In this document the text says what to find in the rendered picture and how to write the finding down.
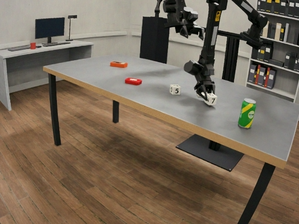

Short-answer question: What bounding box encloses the green soda can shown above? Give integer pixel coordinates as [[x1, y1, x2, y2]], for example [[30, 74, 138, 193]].
[[238, 98, 256, 129]]

